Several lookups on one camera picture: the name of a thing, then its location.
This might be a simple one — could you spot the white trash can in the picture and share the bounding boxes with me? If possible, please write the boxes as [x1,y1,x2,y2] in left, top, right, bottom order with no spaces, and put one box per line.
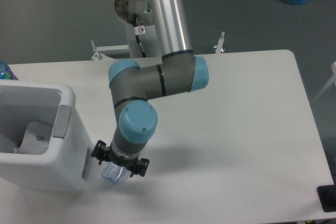
[1,80,92,191]

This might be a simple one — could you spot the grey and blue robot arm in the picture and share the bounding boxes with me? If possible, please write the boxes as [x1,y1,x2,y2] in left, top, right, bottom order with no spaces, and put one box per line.
[91,0,209,176]

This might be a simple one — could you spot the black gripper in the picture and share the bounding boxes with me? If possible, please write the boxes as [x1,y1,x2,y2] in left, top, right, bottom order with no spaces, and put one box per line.
[91,140,150,177]

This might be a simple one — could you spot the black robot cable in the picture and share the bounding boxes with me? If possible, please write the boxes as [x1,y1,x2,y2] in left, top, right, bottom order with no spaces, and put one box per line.
[132,13,147,58]

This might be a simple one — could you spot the clear plastic water bottle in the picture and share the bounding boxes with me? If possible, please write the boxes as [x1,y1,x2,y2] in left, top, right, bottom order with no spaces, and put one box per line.
[101,162,128,185]

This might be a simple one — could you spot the black device at table edge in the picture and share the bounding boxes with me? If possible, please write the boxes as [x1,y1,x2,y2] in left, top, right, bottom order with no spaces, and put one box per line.
[317,185,335,212]

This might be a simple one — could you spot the white pedestal base bracket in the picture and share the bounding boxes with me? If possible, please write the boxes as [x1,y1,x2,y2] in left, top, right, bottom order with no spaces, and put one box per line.
[91,31,225,60]

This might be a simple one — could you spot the blue bottle behind bin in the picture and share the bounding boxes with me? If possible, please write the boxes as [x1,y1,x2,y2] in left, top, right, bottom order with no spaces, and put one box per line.
[0,61,18,80]

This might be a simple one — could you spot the white frame at right edge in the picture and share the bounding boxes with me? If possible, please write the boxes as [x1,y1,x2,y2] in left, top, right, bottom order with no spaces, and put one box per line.
[312,62,335,103]

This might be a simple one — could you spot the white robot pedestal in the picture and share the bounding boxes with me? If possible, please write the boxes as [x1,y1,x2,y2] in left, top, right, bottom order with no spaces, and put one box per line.
[114,0,162,58]

